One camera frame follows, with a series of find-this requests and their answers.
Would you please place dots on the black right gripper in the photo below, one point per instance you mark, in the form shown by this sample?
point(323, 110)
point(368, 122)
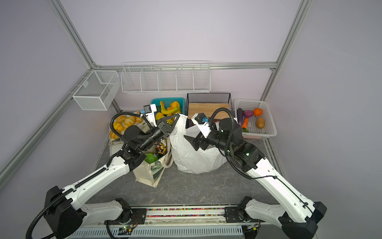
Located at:
point(196, 142)

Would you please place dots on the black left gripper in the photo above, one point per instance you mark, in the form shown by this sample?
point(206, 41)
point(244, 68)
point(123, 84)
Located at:
point(167, 128)

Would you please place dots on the white plastic grocery bag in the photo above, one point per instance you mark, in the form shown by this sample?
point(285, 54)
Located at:
point(186, 158)

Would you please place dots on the green snack bag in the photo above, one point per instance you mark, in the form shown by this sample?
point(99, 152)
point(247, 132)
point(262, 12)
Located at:
point(151, 158)

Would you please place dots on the beige canvas tote bag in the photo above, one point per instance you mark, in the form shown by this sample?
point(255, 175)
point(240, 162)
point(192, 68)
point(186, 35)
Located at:
point(150, 174)

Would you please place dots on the yellow black chips bag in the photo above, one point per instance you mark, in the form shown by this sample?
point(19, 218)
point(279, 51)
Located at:
point(161, 148)

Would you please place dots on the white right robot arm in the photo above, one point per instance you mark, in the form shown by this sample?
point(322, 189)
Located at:
point(295, 214)

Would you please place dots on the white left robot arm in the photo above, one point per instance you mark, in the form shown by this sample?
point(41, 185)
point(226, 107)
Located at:
point(66, 210)

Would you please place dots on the yellow banana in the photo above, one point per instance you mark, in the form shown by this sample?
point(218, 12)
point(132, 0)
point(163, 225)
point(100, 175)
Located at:
point(169, 111)

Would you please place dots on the orange fruit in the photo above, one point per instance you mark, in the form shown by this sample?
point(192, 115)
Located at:
point(175, 104)

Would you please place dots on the teal plastic fruit basket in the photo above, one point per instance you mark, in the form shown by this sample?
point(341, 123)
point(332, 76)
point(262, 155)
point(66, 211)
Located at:
point(167, 101)

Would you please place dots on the striped bread loaf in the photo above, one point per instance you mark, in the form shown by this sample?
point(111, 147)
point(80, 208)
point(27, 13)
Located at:
point(129, 121)

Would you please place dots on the black mesh wooden shelf rack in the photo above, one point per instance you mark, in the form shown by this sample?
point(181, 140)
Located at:
point(206, 103)

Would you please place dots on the croissant bread top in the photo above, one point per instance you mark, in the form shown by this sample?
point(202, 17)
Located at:
point(120, 119)

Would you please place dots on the croissant bread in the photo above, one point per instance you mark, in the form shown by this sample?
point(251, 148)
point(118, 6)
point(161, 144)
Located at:
point(120, 119)
point(118, 126)
point(113, 135)

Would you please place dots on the croissant bread left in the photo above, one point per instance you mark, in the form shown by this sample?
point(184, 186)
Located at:
point(118, 126)

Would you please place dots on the orange carrot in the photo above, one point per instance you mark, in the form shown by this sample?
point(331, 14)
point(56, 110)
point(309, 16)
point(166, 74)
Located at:
point(245, 123)

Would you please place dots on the croissant bread bottom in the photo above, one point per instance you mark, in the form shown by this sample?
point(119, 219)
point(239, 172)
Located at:
point(113, 135)

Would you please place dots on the white bread tray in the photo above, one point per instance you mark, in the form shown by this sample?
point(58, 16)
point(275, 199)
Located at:
point(116, 144)

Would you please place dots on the purple onion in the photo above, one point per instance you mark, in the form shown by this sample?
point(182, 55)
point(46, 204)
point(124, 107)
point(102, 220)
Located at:
point(248, 113)

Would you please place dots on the brown potato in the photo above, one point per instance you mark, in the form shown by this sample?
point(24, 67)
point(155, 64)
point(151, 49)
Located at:
point(260, 123)

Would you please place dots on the orange pumpkin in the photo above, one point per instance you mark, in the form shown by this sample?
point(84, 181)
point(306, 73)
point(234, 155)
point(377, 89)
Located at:
point(257, 112)

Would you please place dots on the white plastic vegetable basket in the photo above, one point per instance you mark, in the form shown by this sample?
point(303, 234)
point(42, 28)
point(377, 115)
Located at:
point(252, 132)

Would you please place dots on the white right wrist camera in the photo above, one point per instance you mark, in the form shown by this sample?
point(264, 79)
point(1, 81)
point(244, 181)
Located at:
point(205, 124)

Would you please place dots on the white wire wall rack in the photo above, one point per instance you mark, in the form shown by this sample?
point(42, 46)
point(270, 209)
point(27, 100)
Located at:
point(166, 76)

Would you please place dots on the white mesh wall box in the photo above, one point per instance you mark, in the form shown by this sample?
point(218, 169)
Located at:
point(98, 90)

